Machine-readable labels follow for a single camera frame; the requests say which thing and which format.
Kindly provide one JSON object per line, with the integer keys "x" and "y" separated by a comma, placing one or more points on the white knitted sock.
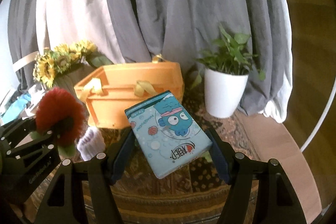
{"x": 91, "y": 143}

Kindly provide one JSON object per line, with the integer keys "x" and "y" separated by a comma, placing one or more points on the patterned oriental rug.
{"x": 192, "y": 194}

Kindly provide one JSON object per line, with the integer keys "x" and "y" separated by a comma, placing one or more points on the white desk lamp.
{"x": 24, "y": 61}

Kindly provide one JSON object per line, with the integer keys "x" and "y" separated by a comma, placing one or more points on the blue cloth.
{"x": 16, "y": 108}

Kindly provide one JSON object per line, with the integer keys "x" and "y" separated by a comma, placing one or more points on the red fluffy plush toy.
{"x": 60, "y": 112}

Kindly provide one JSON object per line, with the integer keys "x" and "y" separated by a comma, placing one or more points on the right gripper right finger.
{"x": 277, "y": 201}

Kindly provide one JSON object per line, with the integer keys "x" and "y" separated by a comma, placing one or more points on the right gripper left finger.
{"x": 63, "y": 201}

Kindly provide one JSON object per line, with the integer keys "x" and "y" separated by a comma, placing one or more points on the green plant white pot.
{"x": 227, "y": 64}

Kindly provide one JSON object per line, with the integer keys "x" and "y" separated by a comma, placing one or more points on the blue tissue pack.
{"x": 167, "y": 134}

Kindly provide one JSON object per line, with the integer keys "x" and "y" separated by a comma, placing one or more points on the sunflower bouquet in vase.
{"x": 66, "y": 64}

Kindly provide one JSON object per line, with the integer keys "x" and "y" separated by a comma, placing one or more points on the orange plastic crate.
{"x": 111, "y": 89}

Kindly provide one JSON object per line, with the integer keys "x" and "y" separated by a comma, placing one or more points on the beige curtain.
{"x": 69, "y": 21}

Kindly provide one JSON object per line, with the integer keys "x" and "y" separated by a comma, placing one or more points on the grey curtain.
{"x": 179, "y": 29}

